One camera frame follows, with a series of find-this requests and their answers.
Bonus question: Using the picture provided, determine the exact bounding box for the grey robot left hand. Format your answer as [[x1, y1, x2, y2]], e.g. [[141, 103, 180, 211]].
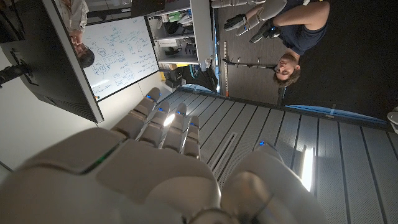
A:
[[211, 0, 287, 37]]

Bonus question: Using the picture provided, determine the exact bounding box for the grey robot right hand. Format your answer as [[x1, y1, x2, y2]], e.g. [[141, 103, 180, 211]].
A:
[[0, 86, 329, 224]]

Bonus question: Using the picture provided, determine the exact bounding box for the black glove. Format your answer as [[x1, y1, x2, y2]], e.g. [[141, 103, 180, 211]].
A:
[[223, 14, 248, 32], [248, 20, 282, 44]]

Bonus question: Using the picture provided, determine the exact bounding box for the person in navy shirt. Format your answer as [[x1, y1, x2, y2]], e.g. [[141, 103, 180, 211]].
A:
[[245, 0, 331, 88]]

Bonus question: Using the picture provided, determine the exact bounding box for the white shelf unit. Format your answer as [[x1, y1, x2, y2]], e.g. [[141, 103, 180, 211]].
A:
[[146, 0, 215, 72]]

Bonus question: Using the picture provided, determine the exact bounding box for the whiteboard with blue writing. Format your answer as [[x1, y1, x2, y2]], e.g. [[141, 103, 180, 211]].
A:
[[81, 15, 160, 102]]

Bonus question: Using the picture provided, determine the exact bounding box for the computer monitor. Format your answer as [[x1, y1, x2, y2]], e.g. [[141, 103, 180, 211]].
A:
[[0, 0, 104, 124]]

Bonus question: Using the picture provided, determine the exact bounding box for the ceiling light strip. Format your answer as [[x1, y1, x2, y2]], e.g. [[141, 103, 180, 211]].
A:
[[300, 144, 317, 193]]

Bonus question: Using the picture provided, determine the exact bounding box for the person in beige shirt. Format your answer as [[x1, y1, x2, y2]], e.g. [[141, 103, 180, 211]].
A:
[[57, 0, 96, 69]]

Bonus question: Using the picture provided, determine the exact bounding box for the black hook rail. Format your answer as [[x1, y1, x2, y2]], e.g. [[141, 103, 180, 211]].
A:
[[222, 57, 277, 70]]

